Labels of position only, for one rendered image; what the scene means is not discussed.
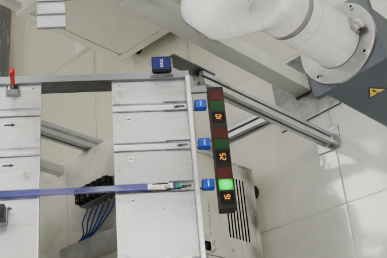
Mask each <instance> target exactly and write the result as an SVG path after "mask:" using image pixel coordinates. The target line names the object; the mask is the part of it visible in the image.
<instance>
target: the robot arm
mask: <svg viewBox="0 0 387 258"><path fill-rule="evenodd" d="M181 14H182V17H183V19H184V21H185V22H186V24H187V26H188V27H190V28H191V29H192V30H193V31H195V32H196V33H198V34H200V35H201V36H204V37H205V38H209V39H214V40H229V39H235V38H238V37H242V36H246V35H249V34H251V33H255V32H258V31H262V32H264V33H266V34H268V35H270V36H271V37H273V38H274V39H277V40H278V41H280V42H281V43H283V44H285V45H287V46H288V47H290V48H292V49H294V50H295V51H297V52H299V53H300V54H301V61H302V65H303V68H304V70H305V71H306V73H307V75H308V76H309V77H310V78H312V79H313V80H315V81H317V82H319V83H321V84H324V85H336V84H340V83H343V82H346V81H348V80H349V79H351V78H352V77H354V76H356V75H357V74H358V73H359V72H360V71H361V70H362V69H363V68H364V67H365V66H366V64H367V63H368V61H369V59H370V58H371V56H372V53H373V51H374V48H375V44H376V39H377V28H376V25H375V21H374V19H373V17H372V16H371V14H370V13H369V12H368V11H367V10H366V9H365V8H363V7H361V6H359V5H357V4H354V3H339V4H337V5H334V6H332V5H330V4H329V3H327V2H326V1H324V0H181Z"/></svg>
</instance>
